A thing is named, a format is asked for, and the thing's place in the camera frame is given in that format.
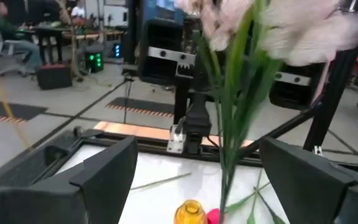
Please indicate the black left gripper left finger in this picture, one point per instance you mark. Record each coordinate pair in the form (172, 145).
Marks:
(57, 202)

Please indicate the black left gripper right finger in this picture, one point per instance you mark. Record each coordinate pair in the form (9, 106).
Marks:
(315, 193)

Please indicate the white blossom bunch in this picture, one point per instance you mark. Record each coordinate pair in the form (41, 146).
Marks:
(238, 93)

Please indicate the yellow glass vase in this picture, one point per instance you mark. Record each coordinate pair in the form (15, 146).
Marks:
(190, 214)

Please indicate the black orange hazard mat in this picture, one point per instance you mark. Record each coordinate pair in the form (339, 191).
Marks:
(11, 111)
(141, 107)

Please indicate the light wooden side board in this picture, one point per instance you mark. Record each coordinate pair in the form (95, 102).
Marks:
(135, 130)

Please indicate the black box with red top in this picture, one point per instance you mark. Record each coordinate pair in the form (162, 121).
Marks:
(54, 77)

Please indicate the black device with green lights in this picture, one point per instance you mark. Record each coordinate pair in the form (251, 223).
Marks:
(94, 60)

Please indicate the brown wooden pole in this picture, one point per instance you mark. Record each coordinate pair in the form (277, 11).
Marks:
(73, 46)

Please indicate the person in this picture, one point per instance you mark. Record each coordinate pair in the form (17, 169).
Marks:
(20, 49)
(79, 11)

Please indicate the grey office chair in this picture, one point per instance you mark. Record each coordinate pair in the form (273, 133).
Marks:
(6, 46)

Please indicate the black work table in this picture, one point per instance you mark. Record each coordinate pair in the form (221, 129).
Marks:
(47, 32)

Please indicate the black diagonal frame brace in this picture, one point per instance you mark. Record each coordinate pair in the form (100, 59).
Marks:
(278, 130)

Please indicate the black aluminium frame post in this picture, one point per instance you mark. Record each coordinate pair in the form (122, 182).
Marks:
(331, 99)

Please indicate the black rail-mounted clamp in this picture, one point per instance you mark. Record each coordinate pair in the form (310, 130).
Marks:
(196, 124)

